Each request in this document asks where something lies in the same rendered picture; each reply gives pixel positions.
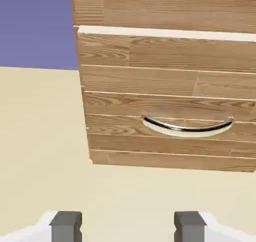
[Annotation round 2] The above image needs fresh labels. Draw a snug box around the light wood cabinet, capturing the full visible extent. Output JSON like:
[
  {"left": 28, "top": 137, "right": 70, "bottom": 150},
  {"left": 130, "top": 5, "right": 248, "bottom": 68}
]
[{"left": 68, "top": 0, "right": 256, "bottom": 174}]

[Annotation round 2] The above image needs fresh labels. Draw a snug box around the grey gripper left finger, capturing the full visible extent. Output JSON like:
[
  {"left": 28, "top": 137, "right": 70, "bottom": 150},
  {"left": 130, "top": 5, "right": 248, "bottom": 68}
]
[{"left": 0, "top": 210, "right": 83, "bottom": 242}]

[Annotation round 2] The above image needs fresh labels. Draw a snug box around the light wood drawer front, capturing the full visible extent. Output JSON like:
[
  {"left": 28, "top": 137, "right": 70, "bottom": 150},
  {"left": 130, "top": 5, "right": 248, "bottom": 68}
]
[
  {"left": 100, "top": 0, "right": 256, "bottom": 35},
  {"left": 76, "top": 25, "right": 256, "bottom": 174}
]

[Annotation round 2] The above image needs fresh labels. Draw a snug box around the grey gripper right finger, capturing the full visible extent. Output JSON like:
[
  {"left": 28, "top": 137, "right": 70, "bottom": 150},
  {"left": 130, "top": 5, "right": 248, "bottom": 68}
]
[{"left": 173, "top": 210, "right": 256, "bottom": 242}]

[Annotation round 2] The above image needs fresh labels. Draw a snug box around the curved silver drawer handle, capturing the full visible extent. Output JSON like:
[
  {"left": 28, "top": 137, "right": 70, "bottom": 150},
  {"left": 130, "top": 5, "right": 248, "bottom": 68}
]
[{"left": 142, "top": 115, "right": 234, "bottom": 138}]

